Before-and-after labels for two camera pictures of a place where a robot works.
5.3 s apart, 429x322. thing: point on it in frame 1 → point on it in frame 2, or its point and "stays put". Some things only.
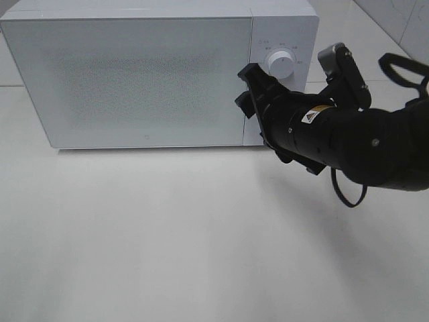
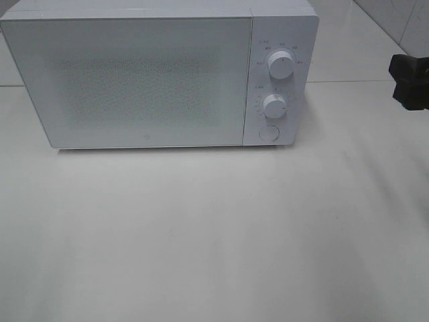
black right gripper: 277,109 → 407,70
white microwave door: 135,82 stays put
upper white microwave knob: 281,64 stays put
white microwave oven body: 155,73 stays put
